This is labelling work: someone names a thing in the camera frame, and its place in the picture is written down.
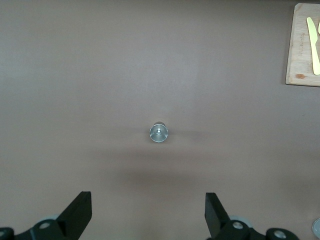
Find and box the yellow plastic knife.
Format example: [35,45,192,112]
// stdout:
[306,16,320,76]

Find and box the wooden cutting board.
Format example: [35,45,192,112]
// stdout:
[285,2,320,88]

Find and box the steel jigger measuring cup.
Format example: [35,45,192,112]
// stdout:
[149,120,169,143]

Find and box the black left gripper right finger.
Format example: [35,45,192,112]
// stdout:
[204,192,300,240]

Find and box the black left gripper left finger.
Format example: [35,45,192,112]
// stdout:
[0,191,93,240]

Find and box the green sleeved bottle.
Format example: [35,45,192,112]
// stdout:
[311,216,320,235]

